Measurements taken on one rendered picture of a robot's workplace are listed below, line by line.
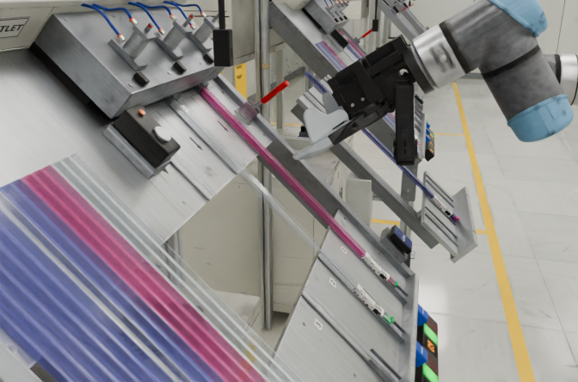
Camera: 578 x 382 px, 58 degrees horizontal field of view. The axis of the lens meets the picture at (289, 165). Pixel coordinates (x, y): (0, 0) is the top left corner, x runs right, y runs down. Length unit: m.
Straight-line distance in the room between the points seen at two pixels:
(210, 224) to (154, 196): 1.39
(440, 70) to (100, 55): 0.42
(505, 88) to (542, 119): 0.06
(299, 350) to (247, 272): 1.41
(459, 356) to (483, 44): 1.54
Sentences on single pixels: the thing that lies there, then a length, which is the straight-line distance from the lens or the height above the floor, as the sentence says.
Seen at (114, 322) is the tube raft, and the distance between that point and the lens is 0.50.
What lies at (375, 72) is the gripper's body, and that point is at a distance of 0.72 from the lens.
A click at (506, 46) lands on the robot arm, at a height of 1.18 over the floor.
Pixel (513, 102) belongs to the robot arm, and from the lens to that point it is 0.72.
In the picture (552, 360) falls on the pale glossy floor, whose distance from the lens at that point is 2.20.
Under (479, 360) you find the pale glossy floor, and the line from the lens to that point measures 2.10.
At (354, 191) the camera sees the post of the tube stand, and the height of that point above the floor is 0.79.
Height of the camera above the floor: 1.25
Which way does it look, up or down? 18 degrees down
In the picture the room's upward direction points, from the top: straight up
